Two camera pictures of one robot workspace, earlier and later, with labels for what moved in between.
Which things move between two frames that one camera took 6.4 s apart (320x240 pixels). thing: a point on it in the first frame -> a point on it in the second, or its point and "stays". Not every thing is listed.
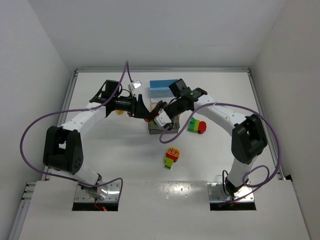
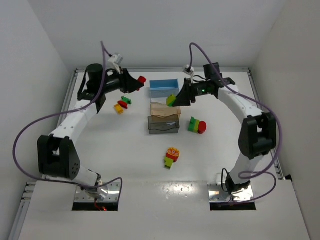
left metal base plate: [113, 194] stays
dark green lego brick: [192, 124] stays
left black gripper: [136, 106] -> [125, 81]
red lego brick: [174, 158] stays
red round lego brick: [202, 127] stays
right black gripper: [164, 109] -> [189, 90]
